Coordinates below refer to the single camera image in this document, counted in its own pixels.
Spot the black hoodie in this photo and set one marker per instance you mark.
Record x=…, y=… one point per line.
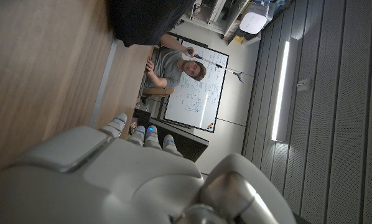
x=142, y=18

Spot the black computer monitor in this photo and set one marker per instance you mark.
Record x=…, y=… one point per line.
x=186, y=143

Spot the person in grey t-shirt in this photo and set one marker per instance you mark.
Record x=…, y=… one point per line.
x=167, y=67

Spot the grabber reaching tool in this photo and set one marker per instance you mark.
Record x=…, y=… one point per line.
x=218, y=65

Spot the whiteboard with black frame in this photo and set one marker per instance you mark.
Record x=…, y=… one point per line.
x=201, y=105

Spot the white shelf cabinet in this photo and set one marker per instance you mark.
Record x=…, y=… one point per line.
x=214, y=15

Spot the brown office chair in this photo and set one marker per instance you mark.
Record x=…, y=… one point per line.
x=158, y=91

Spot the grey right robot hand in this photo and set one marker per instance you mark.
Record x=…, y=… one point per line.
x=111, y=186

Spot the long ceiling light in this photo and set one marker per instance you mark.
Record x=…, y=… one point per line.
x=280, y=93

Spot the white rounded appliance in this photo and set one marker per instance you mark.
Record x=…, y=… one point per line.
x=253, y=18

